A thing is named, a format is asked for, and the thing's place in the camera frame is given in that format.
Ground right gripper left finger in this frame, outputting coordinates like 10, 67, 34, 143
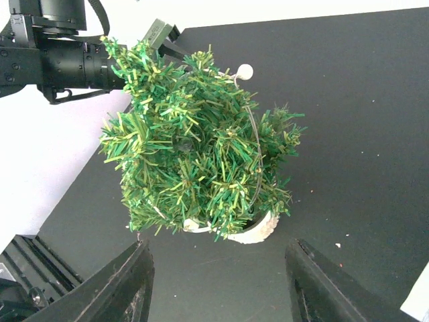
26, 240, 154, 321

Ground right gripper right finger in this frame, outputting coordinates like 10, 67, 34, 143
285, 239, 415, 321

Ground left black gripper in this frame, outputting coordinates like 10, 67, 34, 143
158, 25, 188, 60

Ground white bulb string lights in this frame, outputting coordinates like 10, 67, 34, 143
184, 64, 263, 233

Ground small green christmas tree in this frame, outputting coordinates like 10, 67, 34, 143
100, 50, 304, 244

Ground white perforated plastic basket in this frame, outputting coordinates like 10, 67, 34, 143
400, 264, 429, 322

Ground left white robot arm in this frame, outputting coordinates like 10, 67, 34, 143
1, 1, 186, 105

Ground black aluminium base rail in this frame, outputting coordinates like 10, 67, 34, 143
1, 235, 84, 321

